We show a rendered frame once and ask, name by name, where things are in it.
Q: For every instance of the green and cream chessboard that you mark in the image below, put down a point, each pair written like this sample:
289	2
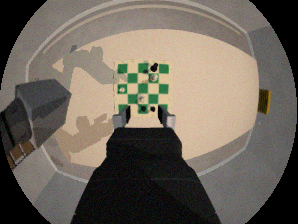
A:
134	77

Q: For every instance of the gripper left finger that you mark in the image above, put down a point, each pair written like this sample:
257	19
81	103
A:
121	119

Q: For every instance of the white chess king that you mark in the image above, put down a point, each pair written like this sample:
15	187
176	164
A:
153	78

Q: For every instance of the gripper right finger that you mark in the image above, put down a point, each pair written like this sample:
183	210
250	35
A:
165	118

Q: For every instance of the black chess king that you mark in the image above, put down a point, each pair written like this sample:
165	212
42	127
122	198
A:
154	67

